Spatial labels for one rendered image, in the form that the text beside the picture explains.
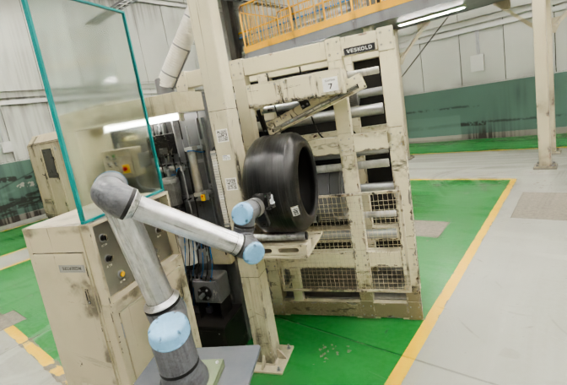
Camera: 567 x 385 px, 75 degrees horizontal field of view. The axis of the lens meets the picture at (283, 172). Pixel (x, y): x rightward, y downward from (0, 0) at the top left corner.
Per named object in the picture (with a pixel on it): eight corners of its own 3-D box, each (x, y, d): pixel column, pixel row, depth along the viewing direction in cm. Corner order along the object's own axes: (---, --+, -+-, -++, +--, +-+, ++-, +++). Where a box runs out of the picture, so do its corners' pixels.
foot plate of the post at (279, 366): (243, 371, 236) (241, 366, 235) (258, 344, 261) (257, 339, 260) (282, 375, 227) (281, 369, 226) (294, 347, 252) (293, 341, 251)
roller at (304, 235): (251, 241, 216) (248, 241, 212) (251, 234, 217) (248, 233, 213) (309, 240, 205) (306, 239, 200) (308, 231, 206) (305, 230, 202)
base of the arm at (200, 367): (198, 403, 132) (191, 382, 130) (151, 404, 136) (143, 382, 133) (215, 363, 150) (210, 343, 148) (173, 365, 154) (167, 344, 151)
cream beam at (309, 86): (248, 109, 231) (244, 85, 229) (262, 107, 255) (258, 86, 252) (343, 93, 211) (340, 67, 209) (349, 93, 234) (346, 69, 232)
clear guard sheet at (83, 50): (80, 225, 153) (16, -17, 137) (161, 190, 204) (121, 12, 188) (83, 224, 152) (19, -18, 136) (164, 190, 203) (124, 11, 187)
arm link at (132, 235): (159, 354, 147) (78, 185, 126) (157, 329, 163) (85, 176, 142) (196, 336, 152) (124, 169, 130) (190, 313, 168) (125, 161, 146)
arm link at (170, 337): (159, 384, 131) (146, 344, 127) (157, 355, 147) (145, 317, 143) (201, 366, 136) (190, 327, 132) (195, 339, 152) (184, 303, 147)
